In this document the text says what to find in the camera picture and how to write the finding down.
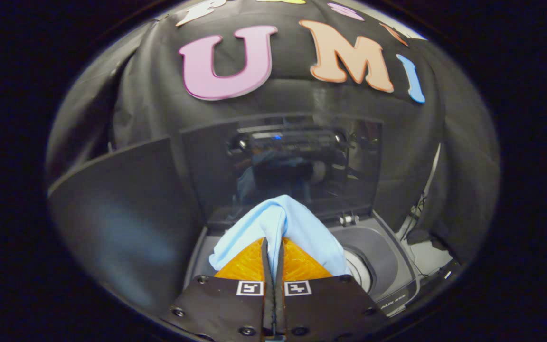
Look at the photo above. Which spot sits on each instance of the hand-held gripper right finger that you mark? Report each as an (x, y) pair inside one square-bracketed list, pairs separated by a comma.
[(330, 308)]

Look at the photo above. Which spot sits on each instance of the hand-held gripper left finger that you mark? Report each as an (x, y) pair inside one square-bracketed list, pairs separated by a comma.
[(226, 308)]

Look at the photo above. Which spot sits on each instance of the grey washing machine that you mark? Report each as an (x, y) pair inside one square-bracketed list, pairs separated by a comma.
[(387, 256)]

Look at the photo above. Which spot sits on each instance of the light blue cloth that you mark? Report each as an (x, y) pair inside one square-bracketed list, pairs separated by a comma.
[(278, 221)]

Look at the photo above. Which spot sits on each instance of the white cabinet with black top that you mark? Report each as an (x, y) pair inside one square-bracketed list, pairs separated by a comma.
[(121, 213)]

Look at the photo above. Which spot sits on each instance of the black backdrop cloth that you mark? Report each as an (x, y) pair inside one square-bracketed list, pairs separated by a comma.
[(302, 102)]

